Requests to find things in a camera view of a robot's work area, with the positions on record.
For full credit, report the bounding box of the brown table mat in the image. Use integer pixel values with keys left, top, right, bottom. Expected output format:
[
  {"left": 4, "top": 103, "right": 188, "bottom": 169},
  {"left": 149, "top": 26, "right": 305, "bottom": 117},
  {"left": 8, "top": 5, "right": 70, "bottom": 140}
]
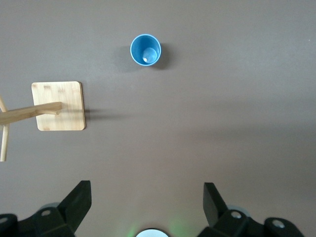
[{"left": 0, "top": 0, "right": 316, "bottom": 237}]

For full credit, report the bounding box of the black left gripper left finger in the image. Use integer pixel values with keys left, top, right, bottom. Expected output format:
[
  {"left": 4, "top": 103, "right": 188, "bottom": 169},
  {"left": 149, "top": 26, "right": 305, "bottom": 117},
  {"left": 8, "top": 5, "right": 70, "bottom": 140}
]
[{"left": 0, "top": 180, "right": 92, "bottom": 237}]

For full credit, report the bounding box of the light blue plastic cup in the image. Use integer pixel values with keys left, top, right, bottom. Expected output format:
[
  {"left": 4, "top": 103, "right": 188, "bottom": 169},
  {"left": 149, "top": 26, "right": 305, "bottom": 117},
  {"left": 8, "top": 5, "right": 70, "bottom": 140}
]
[{"left": 129, "top": 34, "right": 162, "bottom": 68}]

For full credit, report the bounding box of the wooden mug tree stand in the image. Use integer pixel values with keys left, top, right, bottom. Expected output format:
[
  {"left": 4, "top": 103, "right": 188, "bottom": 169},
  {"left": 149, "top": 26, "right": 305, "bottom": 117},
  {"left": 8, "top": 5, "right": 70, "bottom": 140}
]
[{"left": 0, "top": 81, "right": 86, "bottom": 162}]

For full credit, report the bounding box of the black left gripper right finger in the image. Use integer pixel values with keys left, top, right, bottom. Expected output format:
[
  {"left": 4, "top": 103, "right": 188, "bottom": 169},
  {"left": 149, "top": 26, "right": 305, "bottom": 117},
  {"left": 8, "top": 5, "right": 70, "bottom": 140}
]
[{"left": 197, "top": 182, "right": 305, "bottom": 237}]

